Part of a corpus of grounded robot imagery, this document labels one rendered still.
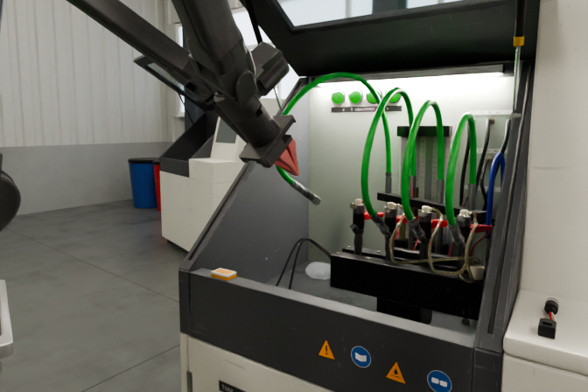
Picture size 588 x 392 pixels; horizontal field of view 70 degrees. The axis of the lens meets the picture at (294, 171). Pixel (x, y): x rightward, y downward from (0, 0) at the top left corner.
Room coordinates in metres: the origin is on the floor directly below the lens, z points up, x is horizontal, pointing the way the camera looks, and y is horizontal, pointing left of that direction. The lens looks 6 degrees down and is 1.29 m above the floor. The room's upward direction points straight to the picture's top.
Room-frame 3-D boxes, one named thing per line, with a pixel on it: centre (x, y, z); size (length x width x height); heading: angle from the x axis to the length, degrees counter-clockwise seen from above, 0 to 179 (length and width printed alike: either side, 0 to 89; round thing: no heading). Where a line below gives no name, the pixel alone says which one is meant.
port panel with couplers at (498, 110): (1.09, -0.50, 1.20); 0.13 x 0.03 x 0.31; 57
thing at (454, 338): (0.80, -0.03, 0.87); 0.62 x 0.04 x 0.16; 57
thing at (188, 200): (4.27, 0.85, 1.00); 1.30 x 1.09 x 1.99; 37
